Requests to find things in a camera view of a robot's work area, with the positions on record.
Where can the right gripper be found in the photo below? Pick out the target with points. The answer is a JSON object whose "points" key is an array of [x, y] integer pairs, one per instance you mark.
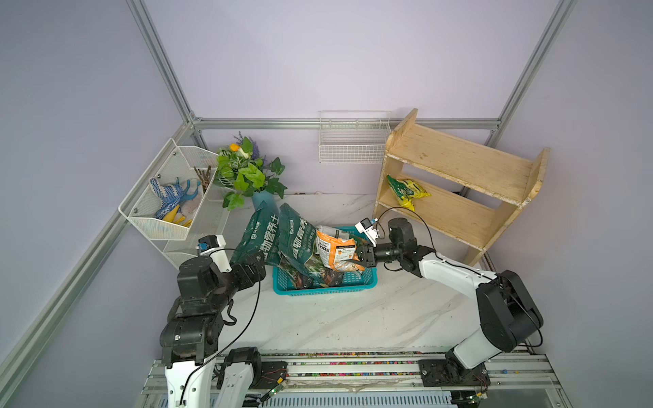
{"points": [[369, 256]]}

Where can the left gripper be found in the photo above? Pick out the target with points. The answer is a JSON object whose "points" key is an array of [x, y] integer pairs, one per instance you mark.
{"points": [[247, 277]]}

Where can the orange small bag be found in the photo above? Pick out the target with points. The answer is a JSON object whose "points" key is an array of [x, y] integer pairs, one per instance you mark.
{"points": [[340, 258]]}

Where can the dark green soil bag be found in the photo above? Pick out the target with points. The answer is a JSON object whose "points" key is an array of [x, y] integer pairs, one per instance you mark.
{"points": [[297, 244], [260, 235]]}

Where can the green white tall bag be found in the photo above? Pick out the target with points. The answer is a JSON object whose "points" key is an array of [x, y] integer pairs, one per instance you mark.
{"points": [[333, 235]]}

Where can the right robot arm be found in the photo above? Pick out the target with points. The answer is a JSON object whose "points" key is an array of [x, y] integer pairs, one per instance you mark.
{"points": [[507, 313]]}

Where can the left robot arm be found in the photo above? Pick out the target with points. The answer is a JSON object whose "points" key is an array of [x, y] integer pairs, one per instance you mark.
{"points": [[193, 358]]}

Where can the teal plastic basket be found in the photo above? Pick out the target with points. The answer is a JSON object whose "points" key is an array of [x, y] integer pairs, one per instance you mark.
{"points": [[297, 284]]}

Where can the teal vase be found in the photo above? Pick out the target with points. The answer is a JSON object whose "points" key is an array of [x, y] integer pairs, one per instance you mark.
{"points": [[267, 198]]}

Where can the yellow toy in rack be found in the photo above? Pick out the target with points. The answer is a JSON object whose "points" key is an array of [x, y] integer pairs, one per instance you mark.
{"points": [[174, 216]]}

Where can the white mesh tiered rack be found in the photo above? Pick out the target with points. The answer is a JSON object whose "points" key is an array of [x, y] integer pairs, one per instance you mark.
{"points": [[205, 214]]}

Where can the brown twigs bundle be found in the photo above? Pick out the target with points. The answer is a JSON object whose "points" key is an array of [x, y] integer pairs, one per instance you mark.
{"points": [[205, 176]]}

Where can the blue knitted glove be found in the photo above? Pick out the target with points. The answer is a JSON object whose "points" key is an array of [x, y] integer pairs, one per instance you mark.
{"points": [[171, 195]]}

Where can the artificial green plant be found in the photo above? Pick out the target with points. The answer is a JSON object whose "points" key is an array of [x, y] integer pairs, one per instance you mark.
{"points": [[244, 172]]}

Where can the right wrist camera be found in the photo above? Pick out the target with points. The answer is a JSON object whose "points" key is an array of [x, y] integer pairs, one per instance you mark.
{"points": [[368, 227]]}

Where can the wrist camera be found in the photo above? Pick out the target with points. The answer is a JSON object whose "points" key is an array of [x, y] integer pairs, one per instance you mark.
{"points": [[368, 227], [214, 247]]}

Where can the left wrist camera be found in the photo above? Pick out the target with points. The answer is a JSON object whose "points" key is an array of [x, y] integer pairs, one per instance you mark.
{"points": [[214, 247]]}

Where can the white wire wall basket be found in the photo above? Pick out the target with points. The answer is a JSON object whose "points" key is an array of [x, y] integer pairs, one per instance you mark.
{"points": [[353, 137]]}

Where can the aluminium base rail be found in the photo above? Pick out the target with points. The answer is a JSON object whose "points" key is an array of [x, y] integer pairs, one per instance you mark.
{"points": [[521, 378]]}

